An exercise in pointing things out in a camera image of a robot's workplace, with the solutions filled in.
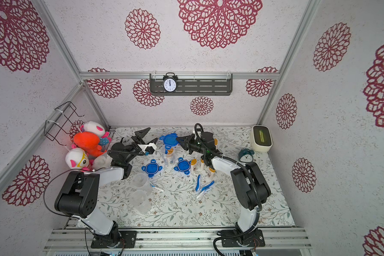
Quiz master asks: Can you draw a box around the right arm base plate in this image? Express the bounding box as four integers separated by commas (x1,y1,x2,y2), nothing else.
217,228,266,247

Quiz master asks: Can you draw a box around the black wire basket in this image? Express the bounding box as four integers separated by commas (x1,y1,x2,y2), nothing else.
43,101,84,146

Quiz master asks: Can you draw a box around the grey wall shelf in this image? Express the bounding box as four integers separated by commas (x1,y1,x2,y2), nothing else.
149,73,233,96

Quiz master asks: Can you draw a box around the clear plastic container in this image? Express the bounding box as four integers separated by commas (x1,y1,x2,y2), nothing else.
129,190,151,214
130,173,151,192
162,147,175,167

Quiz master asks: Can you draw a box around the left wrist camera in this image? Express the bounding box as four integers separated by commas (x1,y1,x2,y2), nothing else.
138,143,157,155

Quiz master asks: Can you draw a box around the black alarm clock on shelf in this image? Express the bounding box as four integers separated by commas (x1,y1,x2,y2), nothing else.
163,72,178,93

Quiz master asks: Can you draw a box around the blue toothbrush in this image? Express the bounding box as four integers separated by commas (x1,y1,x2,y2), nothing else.
195,175,201,192
201,181,214,192

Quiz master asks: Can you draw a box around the red plush toy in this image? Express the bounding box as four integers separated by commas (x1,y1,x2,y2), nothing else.
73,132,106,157

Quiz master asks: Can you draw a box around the wrapped toothbrush lower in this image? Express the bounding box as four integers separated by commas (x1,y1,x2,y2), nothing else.
196,188,211,199

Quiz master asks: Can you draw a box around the lower white pink plush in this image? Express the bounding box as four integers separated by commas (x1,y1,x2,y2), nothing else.
65,148,92,171

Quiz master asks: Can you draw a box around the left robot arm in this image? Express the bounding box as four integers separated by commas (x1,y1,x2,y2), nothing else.
54,128,158,248

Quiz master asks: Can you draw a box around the left blue container lid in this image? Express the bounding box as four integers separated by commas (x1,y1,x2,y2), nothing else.
141,159,163,178

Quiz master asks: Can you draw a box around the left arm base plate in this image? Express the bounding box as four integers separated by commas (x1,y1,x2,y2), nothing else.
90,230,137,249

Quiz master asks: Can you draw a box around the white pink plush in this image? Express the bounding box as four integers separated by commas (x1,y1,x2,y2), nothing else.
65,148,92,171
80,121,109,138

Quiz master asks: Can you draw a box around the cream box with green window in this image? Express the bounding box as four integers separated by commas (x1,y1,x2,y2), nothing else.
250,125,273,153

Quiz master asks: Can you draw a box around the upper white pink plush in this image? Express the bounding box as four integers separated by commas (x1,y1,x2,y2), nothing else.
80,121,109,138

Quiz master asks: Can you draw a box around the teal alarm clock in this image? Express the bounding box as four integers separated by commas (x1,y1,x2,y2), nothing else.
238,148,255,163

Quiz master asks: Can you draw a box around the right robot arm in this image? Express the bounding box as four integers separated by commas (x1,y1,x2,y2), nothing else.
177,131,271,244

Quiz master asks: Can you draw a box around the white small plush dog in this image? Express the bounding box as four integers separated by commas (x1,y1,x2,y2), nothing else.
92,153,113,170

